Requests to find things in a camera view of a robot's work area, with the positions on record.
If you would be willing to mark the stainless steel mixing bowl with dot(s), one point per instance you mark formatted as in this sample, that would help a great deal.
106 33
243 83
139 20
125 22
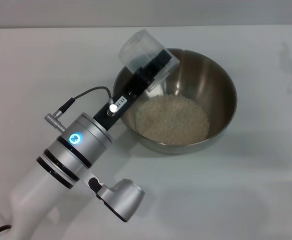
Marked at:
210 82

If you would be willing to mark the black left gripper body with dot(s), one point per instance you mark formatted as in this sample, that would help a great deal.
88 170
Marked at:
135 85

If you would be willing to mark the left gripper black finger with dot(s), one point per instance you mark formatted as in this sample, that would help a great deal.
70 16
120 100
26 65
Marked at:
160 61

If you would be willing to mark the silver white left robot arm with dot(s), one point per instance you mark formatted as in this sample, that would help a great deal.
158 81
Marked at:
68 155

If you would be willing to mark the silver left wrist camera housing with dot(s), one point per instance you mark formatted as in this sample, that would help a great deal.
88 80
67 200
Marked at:
120 197

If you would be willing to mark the transparent plastic measuring cup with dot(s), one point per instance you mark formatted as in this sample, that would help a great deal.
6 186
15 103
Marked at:
140 42

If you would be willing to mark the white uncooked rice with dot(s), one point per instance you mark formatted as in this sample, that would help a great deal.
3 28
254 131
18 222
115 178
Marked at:
173 120

